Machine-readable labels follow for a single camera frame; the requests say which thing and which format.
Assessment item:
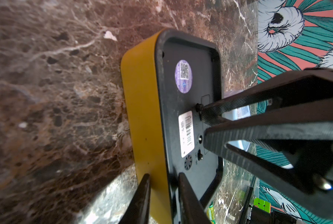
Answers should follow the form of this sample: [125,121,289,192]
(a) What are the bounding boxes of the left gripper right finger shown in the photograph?
[178,173,210,224]

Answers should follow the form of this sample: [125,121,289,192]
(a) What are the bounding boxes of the colourful rubik cube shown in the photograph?
[253,198,271,213]

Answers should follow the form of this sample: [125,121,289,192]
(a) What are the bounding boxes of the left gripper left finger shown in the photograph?
[119,174,151,224]

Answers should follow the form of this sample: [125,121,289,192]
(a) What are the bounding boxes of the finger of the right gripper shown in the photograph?
[199,68,333,126]
[203,98,333,220]

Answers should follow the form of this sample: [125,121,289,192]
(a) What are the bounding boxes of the green battery left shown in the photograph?
[207,203,216,224]

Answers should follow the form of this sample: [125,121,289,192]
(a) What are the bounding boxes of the yellow rectangular alarm clock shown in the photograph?
[121,29,224,224]

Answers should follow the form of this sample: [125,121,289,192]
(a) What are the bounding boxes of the light blue small alarm clock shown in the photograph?
[222,90,251,152]

